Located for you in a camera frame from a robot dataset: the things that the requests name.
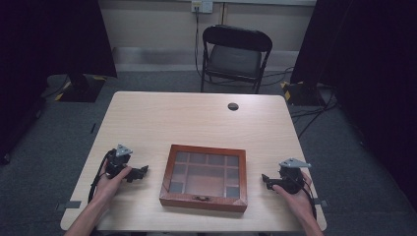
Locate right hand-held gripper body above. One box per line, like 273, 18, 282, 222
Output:
273, 157, 312, 195

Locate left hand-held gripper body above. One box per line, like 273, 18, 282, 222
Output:
104, 144, 134, 180

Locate wooden box with glass lid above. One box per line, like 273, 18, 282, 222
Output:
158, 144, 249, 213

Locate person's right hand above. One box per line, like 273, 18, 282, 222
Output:
271, 171, 317, 220

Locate person's left hand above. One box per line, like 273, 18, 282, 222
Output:
93, 159, 133, 208

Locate wooden table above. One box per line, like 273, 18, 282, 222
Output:
60, 90, 328, 233

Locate black stand base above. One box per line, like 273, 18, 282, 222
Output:
280, 80, 327, 107
54, 74, 108, 103

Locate black curtain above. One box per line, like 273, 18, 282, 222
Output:
289, 0, 417, 210
0, 0, 118, 165

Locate black folding chair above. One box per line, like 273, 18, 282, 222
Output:
200, 25, 273, 95

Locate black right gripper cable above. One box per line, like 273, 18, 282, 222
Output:
294, 178, 319, 221

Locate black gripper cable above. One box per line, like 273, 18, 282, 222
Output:
87, 149, 116, 205
294, 178, 319, 221

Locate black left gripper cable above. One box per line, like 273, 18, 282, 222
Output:
87, 149, 116, 205

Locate black floor cables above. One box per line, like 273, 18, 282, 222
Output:
262, 66, 338, 140

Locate white wall socket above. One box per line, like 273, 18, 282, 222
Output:
191, 0, 214, 15

